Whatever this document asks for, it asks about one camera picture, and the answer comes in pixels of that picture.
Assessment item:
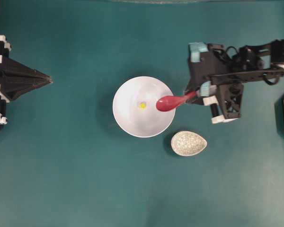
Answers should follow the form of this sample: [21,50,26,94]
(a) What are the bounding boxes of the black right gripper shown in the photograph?
[185,42,241,123]

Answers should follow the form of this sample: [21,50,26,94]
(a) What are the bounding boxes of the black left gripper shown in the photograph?
[0,35,52,130]

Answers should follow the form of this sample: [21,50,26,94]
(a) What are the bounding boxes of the red plastic spoon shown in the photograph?
[156,91,197,112]

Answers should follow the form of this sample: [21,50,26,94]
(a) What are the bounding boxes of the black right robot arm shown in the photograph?
[185,40,284,123]

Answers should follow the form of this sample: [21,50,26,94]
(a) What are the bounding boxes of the speckled egg-shaped spoon rest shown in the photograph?
[171,131,207,157]

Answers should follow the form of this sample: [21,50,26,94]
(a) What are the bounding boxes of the yellow hexagonal prism block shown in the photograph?
[138,102,147,109]

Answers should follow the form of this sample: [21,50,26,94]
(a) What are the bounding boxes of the white round bowl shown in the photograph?
[112,76,176,138]

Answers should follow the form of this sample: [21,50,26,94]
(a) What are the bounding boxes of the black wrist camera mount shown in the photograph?
[217,83,244,121]

